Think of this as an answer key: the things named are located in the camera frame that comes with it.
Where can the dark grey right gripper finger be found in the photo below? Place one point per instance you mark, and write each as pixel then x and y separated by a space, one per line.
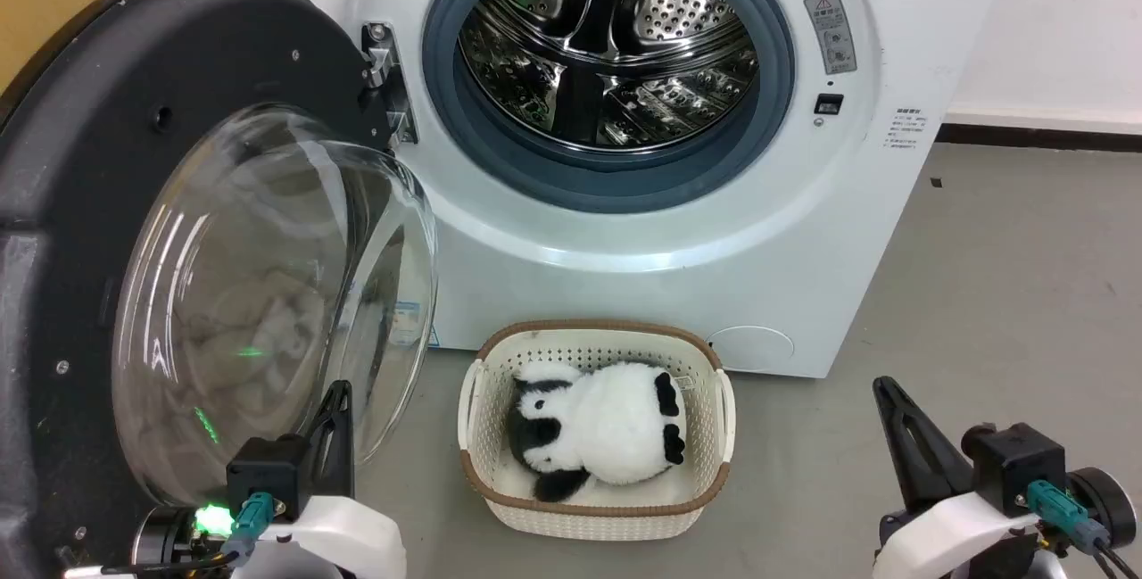
pixel 923 454

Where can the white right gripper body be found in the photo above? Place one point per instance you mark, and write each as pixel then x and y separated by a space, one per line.
pixel 937 534

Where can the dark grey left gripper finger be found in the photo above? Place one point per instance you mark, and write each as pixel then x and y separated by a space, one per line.
pixel 337 454

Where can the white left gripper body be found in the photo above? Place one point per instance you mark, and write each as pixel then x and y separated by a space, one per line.
pixel 343 534

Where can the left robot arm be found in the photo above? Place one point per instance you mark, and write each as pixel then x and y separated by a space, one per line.
pixel 161 539

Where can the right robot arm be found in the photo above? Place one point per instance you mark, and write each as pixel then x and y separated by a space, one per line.
pixel 1106 508

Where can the white front-load washing machine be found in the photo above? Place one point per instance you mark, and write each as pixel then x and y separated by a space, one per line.
pixel 803 249

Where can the black door latch slot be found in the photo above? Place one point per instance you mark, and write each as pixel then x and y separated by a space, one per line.
pixel 829 104

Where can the metal door hinge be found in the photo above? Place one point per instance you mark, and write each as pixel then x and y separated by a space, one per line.
pixel 380 53

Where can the black round glass washer door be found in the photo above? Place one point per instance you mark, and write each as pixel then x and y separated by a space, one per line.
pixel 89 115

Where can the round white filter cover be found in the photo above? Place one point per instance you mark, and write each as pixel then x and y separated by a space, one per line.
pixel 751 350

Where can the cream woven plastic laundry basket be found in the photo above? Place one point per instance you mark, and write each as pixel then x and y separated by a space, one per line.
pixel 589 521

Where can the black white panda plush toy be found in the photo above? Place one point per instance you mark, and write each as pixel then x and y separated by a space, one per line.
pixel 616 427

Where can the small printed text label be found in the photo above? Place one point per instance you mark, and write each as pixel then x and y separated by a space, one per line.
pixel 907 130

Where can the grey warning sticker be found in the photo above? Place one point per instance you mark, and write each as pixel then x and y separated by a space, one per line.
pixel 831 35

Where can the stainless steel washer drum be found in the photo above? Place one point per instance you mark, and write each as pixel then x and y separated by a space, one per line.
pixel 607 53

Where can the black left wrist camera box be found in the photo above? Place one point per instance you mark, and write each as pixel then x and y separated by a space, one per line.
pixel 266 470

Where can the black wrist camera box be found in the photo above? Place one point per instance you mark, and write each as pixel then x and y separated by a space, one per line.
pixel 266 470
pixel 1017 467

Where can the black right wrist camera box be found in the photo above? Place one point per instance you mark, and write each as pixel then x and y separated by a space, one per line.
pixel 1017 467

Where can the dark wall baseboard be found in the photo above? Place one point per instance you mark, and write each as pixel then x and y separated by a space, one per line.
pixel 1026 137

